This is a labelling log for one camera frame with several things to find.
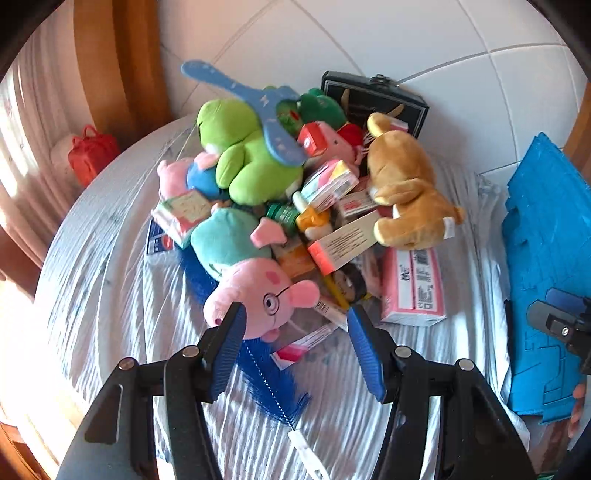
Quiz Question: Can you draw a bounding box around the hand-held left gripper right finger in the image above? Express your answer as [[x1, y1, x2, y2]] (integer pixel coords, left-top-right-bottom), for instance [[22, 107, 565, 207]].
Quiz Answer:
[[346, 304, 537, 480]]

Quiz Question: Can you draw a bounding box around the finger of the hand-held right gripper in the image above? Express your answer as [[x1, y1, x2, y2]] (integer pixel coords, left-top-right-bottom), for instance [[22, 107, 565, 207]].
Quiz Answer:
[[526, 299, 591, 384]]

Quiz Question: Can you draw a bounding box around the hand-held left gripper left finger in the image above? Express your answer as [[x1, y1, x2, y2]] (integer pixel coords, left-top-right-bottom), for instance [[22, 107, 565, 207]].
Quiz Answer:
[[60, 301, 249, 480]]

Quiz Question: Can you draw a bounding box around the pig plush with glasses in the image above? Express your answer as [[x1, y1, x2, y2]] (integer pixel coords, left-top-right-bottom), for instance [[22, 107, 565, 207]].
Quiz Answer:
[[190, 208, 320, 342]]

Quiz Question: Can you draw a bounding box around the blue plastic crate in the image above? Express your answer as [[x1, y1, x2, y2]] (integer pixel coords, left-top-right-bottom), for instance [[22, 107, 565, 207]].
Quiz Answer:
[[501, 133, 591, 424]]

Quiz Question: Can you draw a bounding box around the person's right hand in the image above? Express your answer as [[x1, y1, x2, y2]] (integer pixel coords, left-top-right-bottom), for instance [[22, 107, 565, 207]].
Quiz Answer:
[[569, 382, 589, 439]]

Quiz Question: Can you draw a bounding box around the blue bristle brush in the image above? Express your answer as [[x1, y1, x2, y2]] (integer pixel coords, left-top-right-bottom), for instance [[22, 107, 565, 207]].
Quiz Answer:
[[178, 249, 329, 480]]

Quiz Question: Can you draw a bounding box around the pile of medicine cartons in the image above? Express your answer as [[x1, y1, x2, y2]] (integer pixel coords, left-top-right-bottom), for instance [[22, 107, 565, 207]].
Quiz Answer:
[[145, 115, 448, 371]]

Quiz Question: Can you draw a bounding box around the green capped bottle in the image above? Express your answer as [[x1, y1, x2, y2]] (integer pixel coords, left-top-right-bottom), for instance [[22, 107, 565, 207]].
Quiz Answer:
[[265, 203, 301, 232]]

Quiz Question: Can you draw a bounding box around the yellow bottle white cap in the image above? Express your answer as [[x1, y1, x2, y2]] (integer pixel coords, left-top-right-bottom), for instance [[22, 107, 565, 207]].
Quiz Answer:
[[293, 191, 333, 241]]

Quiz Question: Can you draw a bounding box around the brown bear plush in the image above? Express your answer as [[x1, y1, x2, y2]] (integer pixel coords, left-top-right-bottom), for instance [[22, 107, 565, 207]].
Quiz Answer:
[[367, 112, 466, 251]]

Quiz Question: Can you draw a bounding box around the small pig plush blue body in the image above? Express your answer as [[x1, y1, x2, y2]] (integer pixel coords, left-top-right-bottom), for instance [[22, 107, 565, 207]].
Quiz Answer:
[[157, 152, 232, 201]]

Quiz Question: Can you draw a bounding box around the light green frog plush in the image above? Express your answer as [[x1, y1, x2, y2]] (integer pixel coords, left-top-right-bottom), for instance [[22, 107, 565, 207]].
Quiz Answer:
[[196, 97, 305, 204]]

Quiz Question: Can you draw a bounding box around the pink pig plush red dress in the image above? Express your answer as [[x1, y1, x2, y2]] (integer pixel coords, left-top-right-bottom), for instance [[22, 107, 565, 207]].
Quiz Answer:
[[323, 124, 370, 164]]

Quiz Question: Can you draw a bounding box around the blue patterned plush toy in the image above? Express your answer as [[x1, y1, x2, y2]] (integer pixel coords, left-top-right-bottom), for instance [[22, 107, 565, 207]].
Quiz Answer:
[[181, 60, 308, 167]]

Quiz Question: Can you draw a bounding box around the red bag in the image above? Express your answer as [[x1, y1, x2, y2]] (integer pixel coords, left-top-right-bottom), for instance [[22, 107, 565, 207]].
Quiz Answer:
[[68, 124, 122, 188]]

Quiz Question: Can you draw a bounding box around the dark green plush toy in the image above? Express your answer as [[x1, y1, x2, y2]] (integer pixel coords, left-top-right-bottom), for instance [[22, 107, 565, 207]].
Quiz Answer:
[[277, 87, 348, 137]]

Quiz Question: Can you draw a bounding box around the black box with clasp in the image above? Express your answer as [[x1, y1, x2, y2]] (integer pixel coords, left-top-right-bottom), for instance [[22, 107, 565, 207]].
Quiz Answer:
[[321, 71, 430, 139]]

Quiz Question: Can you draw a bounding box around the light curtain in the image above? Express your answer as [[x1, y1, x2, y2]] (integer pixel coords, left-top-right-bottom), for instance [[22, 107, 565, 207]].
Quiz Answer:
[[0, 28, 93, 259]]

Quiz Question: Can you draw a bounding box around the wooden door frame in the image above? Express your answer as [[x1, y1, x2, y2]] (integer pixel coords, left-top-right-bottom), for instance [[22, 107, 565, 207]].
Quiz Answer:
[[566, 90, 591, 153]]

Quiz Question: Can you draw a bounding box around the wooden post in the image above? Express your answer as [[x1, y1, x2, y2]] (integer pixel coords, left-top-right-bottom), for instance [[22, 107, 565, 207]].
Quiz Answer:
[[74, 0, 172, 153]]

